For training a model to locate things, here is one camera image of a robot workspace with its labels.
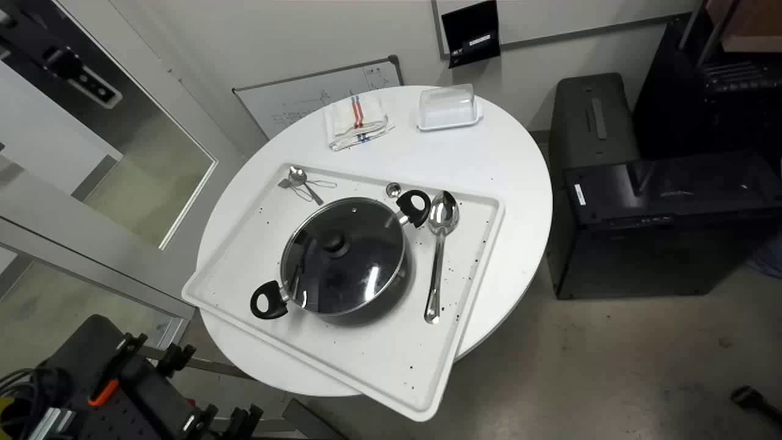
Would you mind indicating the folded white striped cloth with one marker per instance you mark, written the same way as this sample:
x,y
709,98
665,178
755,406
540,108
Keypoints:
x,y
355,120

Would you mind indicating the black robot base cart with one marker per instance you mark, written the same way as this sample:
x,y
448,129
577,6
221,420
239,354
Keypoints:
x,y
102,387

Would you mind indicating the black printer box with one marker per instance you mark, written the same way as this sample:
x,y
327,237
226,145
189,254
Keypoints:
x,y
634,229

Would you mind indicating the clear plastic butter dish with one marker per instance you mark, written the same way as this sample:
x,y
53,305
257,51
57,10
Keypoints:
x,y
448,108

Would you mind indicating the black cooking pot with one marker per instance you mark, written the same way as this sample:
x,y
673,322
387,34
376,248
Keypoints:
x,y
357,284

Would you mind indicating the small silver cap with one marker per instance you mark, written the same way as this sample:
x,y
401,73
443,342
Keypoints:
x,y
393,190

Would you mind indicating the small silver spoon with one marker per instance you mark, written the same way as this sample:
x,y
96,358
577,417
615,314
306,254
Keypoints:
x,y
300,178

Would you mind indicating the white round table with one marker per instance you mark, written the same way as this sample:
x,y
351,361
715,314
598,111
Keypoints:
x,y
496,155

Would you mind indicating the large silver spoon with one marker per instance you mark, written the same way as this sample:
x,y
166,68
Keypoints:
x,y
443,221

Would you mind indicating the black wall holder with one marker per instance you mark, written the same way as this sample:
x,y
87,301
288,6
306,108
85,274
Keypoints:
x,y
474,34

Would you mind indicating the whiteboard leaning on wall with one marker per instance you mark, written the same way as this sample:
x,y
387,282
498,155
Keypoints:
x,y
279,103

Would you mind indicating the white plastic tray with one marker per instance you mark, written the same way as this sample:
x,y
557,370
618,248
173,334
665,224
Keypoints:
x,y
340,288

